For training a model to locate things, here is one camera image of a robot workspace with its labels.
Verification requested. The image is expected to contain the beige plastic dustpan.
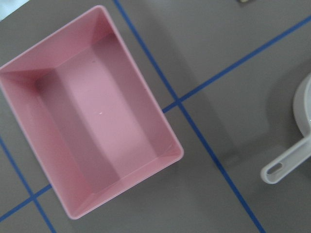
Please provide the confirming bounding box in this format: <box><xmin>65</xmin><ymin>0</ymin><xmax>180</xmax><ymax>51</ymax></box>
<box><xmin>260</xmin><ymin>72</ymin><xmax>311</xmax><ymax>185</ymax></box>

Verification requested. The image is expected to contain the pink plastic bin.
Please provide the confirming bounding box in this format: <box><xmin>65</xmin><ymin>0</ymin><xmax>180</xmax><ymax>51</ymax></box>
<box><xmin>0</xmin><ymin>5</ymin><xmax>184</xmax><ymax>219</ymax></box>

